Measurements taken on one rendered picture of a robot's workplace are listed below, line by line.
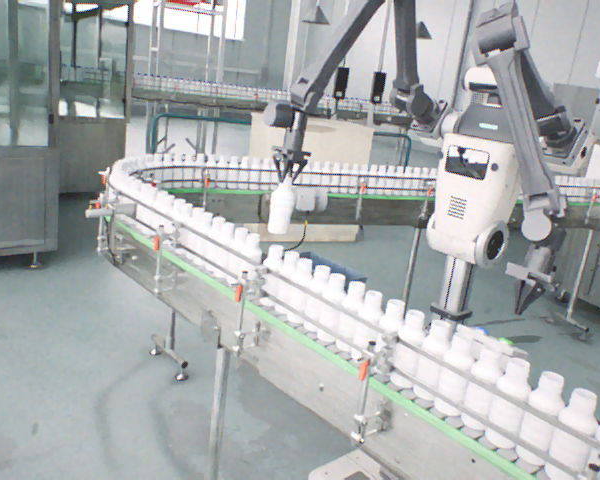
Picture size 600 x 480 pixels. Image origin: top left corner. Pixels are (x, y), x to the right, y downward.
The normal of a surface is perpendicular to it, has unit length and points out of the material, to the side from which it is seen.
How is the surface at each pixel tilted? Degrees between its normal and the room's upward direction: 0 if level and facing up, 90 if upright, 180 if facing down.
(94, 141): 90
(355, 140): 90
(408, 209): 90
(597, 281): 90
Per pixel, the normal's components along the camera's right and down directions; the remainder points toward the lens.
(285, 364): -0.75, 0.09
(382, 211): 0.40, 0.30
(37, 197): 0.65, 0.28
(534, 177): -0.51, 0.29
